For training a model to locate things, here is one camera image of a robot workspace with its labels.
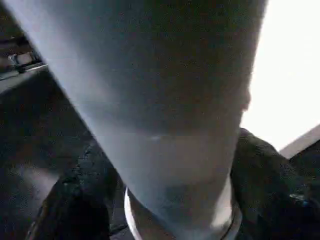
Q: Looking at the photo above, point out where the white plastic table top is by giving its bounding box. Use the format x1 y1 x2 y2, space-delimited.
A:
123 0 320 240

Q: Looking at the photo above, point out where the black table mat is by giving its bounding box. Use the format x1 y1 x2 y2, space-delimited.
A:
0 20 320 240

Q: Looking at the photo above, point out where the white plastic table leg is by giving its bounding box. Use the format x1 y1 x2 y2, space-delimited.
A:
0 0 269 237

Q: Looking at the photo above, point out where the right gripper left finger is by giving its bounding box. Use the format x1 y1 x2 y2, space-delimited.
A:
27 141 127 240

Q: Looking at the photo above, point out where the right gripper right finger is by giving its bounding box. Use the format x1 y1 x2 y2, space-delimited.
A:
229 127 320 240

